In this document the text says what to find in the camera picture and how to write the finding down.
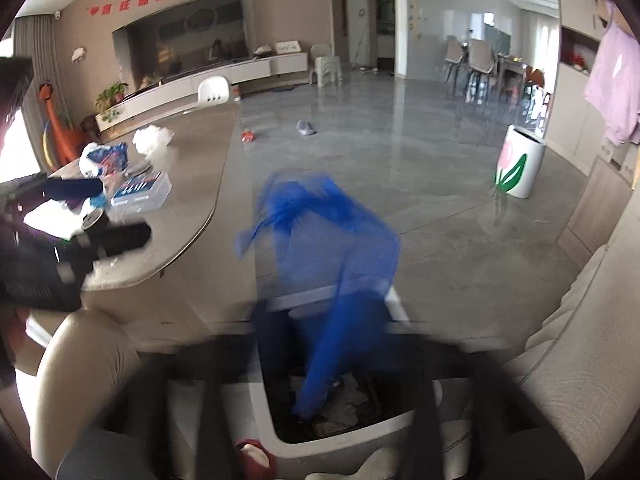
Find blue plastic bag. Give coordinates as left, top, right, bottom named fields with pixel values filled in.
left=235, top=171, right=400, bottom=417

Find dark tape roll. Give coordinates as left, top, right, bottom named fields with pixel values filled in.
left=81, top=208, right=111, bottom=233

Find white trash bin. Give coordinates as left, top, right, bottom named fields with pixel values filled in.
left=248, top=284, right=474, bottom=461

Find white tulip trash can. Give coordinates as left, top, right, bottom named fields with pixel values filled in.
left=495, top=125, right=546, bottom=200

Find orange dinosaur toy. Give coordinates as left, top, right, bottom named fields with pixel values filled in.
left=39, top=81, right=92, bottom=166

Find blue white snack bag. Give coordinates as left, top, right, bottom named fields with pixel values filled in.
left=78, top=143, right=128, bottom=178

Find clear blue-label plastic box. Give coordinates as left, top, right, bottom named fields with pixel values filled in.
left=111, top=171, right=171, bottom=212

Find beige sofa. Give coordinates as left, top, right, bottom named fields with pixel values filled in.
left=506, top=210, right=639, bottom=478

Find crumpled clear plastic bag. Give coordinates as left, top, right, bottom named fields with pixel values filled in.
left=132, top=125, right=175, bottom=160

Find potted green plant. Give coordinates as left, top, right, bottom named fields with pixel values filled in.
left=96, top=81, right=128, bottom=122

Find white tv cabinet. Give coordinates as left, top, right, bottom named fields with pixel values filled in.
left=96, top=52, right=309, bottom=132

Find white plastic chair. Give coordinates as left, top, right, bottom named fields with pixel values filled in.
left=198, top=75, right=231, bottom=107

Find large black television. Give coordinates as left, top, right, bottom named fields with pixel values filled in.
left=112, top=0, right=250, bottom=92

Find stacked white stools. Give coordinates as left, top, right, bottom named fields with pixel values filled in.
left=308, top=44, right=343, bottom=88

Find dining table with chairs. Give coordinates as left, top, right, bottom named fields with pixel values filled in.
left=442, top=36, right=546, bottom=106

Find hanging pink purple clothes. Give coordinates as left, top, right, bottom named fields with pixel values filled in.
left=584, top=0, right=640, bottom=145

